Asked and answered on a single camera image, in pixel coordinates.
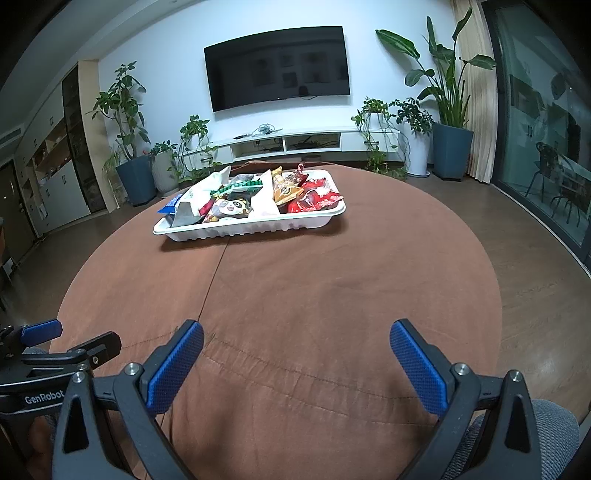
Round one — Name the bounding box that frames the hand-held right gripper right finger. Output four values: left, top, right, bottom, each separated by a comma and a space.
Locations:
389, 318, 542, 480

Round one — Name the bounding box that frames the black wall television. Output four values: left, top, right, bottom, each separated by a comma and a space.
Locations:
204, 26, 350, 113

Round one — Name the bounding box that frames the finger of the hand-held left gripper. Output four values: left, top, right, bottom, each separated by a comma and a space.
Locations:
0, 318, 64, 357
21, 331, 122, 376

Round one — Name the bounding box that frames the white silvery snack packet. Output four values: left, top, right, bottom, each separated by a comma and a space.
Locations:
252, 171, 280, 217

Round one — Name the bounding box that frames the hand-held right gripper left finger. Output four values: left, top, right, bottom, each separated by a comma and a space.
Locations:
51, 318, 205, 480

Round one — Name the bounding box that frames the red chocolate ball bag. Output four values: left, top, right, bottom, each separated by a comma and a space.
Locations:
288, 178, 346, 214

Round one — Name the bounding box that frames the white plastic tray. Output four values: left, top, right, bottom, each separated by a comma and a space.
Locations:
153, 167, 347, 242

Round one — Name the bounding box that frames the orange snack packet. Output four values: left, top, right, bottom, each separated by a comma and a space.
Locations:
271, 166, 305, 205

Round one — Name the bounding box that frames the bushy plant in white planter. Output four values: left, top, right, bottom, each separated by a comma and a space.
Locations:
392, 98, 432, 177

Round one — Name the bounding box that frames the glass sliding door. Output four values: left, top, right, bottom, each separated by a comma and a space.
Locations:
485, 0, 591, 278

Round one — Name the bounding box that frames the broad-leaf plant in blue planter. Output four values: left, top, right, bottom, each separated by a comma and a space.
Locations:
375, 7, 497, 181

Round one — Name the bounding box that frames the black outdoor chair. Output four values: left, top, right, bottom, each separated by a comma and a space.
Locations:
551, 171, 588, 227
526, 142, 563, 199

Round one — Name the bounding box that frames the teal panda snack packet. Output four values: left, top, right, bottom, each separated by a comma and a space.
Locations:
203, 194, 254, 223

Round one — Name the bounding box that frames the plant in grey-white planter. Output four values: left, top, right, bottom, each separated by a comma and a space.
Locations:
148, 140, 181, 195

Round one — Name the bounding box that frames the green red white snack packet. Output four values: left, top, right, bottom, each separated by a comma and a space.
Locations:
212, 179, 264, 197

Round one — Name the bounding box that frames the beige curtain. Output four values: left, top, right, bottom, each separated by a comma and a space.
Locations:
450, 0, 499, 185

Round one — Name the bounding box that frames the white television console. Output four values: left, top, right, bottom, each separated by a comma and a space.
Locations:
210, 128, 400, 162

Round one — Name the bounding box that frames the trailing vine plant on stand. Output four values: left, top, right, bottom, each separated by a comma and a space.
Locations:
177, 115, 222, 188
351, 97, 409, 181

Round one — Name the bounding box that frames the brown tablecloth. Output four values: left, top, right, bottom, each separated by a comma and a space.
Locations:
48, 159, 504, 480

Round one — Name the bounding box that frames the cream long snack packet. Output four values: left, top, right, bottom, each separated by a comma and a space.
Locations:
178, 166, 232, 217

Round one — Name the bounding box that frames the built-in wall cabinet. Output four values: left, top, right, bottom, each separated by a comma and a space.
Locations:
0, 60, 112, 241

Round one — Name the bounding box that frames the leafy tree in blue planter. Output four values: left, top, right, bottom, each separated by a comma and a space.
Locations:
92, 61, 158, 207

